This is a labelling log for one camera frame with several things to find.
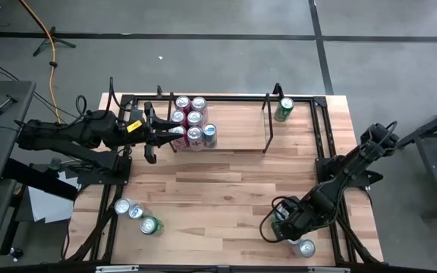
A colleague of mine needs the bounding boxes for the white paper sheets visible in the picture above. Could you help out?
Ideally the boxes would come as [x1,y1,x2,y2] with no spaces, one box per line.
[27,170,79,224]

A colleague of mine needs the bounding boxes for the green soda can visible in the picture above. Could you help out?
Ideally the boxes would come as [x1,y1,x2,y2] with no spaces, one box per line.
[138,215,165,237]
[273,96,295,123]
[272,204,292,225]

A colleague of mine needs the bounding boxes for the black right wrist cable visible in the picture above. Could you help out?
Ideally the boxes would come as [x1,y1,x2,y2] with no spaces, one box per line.
[259,195,294,244]

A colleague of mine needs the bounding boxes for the black tripod base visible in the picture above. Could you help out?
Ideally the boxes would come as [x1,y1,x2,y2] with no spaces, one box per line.
[32,25,77,58]

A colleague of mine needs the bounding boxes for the blue-tab silver can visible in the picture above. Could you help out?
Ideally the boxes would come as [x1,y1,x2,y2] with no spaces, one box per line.
[202,123,219,149]
[127,202,153,221]

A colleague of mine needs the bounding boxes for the silver bracket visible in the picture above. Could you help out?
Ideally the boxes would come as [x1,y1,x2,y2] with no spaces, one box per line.
[308,267,351,273]
[96,265,140,273]

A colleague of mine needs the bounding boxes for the wooden shelf black metal frame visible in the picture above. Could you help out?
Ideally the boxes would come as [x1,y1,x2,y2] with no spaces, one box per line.
[164,92,275,155]

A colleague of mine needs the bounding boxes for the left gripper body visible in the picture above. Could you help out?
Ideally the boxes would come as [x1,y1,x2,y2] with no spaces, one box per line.
[102,109,149,149]

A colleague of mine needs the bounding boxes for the yellow-orange power cable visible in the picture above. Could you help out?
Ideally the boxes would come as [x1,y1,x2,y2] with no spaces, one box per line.
[17,0,62,124]

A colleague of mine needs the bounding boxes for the red Coca-Cola can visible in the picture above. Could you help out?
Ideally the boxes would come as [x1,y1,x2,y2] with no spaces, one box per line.
[169,109,187,128]
[167,126,189,152]
[175,95,193,114]

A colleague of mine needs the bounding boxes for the dark grey neighbour table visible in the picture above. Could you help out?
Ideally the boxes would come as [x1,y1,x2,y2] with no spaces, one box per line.
[392,97,437,221]

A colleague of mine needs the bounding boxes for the black caster knob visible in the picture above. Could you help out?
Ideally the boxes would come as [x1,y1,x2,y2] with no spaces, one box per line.
[8,246,24,262]

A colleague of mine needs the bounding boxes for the black aluminium rig frame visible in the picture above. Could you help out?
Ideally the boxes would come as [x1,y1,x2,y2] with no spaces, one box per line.
[61,82,385,266]

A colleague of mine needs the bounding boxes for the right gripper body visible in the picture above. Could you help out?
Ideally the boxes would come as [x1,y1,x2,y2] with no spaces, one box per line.
[285,200,313,240]

